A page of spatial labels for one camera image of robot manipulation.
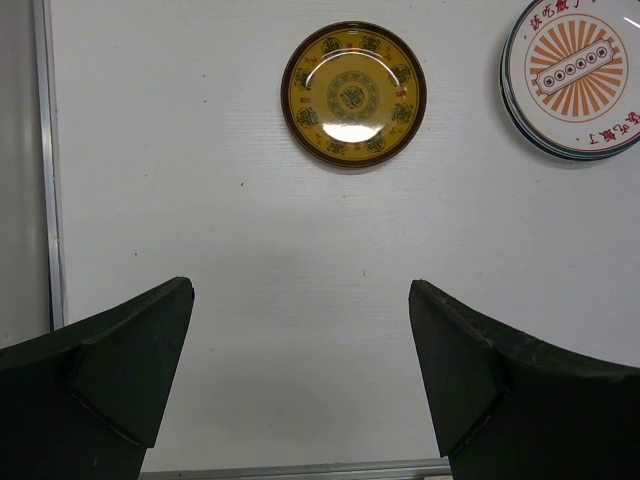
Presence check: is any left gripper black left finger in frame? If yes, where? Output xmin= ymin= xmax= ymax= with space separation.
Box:
xmin=1 ymin=277 xmax=195 ymax=479

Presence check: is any green rimmed white plate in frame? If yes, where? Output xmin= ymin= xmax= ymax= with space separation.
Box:
xmin=499 ymin=75 xmax=639 ymax=162

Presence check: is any white plate orange sunburst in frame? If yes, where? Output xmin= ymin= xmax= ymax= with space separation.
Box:
xmin=500 ymin=0 xmax=639 ymax=154

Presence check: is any yellow patterned plate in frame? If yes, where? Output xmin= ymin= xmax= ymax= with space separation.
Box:
xmin=280 ymin=21 xmax=428 ymax=169

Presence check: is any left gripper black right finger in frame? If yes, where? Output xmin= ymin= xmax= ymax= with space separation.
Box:
xmin=409 ymin=280 xmax=639 ymax=479

